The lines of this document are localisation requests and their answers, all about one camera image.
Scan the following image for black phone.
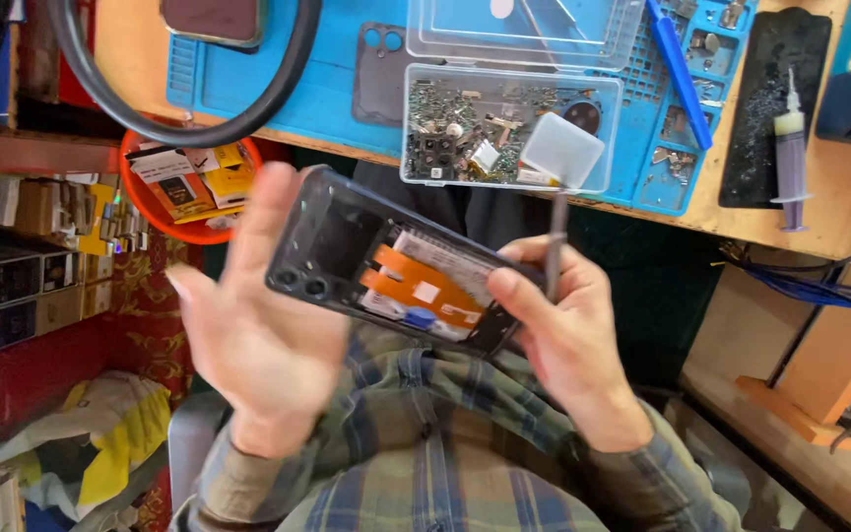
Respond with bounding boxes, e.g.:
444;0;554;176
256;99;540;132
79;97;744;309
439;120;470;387
264;166;546;360

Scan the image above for brown phone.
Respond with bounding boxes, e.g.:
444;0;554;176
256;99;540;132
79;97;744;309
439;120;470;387
159;0;270;50

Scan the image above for red patterned cloth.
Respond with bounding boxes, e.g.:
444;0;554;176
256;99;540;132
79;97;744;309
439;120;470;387
110;228;206;415

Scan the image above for white label packet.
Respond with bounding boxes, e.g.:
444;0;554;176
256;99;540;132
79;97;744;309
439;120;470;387
126;143;197;186

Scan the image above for clear plastic lid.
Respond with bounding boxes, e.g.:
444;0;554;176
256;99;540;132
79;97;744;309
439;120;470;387
405;0;649;75

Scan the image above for gray phone back cover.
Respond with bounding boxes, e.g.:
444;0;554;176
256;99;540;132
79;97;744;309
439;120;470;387
351;22;409;129

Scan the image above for blue pry tool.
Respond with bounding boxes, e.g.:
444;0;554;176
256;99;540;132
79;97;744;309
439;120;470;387
643;0;715;152

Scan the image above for orange wooden stand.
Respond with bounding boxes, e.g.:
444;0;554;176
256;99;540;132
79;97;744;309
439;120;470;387
734;318;851;461

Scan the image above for gray metal tool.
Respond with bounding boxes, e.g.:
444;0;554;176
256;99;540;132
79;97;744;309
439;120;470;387
546;187;571;304

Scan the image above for heap of bags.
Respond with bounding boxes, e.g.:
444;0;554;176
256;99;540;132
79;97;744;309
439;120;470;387
0;369;174;522

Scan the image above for black ring cable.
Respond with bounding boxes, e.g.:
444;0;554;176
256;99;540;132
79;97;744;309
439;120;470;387
46;0;324;149

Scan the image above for clear box of phone parts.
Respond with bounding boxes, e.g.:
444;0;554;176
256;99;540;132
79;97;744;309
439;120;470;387
399;63;623;195

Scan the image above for person's right hand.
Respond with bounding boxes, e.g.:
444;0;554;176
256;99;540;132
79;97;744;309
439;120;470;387
487;235;655;453

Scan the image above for orange bowl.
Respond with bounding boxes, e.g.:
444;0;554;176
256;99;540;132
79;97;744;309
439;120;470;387
117;129;264;247

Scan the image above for yellow packet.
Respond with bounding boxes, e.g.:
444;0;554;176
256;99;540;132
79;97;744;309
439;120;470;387
200;143;256;209

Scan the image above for shelf of boxes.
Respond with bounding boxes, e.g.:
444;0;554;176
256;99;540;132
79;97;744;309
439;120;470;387
0;172;152;357

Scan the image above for black rectangular pad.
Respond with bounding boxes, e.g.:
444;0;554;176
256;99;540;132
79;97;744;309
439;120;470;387
718;7;834;211

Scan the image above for white translucent square piece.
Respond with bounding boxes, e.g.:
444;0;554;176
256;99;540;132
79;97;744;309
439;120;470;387
518;111;607;190

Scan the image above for person's left hand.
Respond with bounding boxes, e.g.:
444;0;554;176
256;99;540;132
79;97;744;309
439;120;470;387
165;161;353;460

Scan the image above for blue cables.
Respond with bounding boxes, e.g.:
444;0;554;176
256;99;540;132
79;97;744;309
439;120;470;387
728;259;851;323

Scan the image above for plaid shirt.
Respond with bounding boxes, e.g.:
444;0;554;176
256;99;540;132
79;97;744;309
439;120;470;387
173;324;746;532

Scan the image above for orange packet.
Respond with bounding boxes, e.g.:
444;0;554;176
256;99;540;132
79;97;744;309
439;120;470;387
146;173;219;222

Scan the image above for blue repair mat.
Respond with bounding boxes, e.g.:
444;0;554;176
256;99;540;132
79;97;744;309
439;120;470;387
165;0;760;217

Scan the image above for purple syringe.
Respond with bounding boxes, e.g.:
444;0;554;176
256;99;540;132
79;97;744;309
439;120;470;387
770;66;815;233

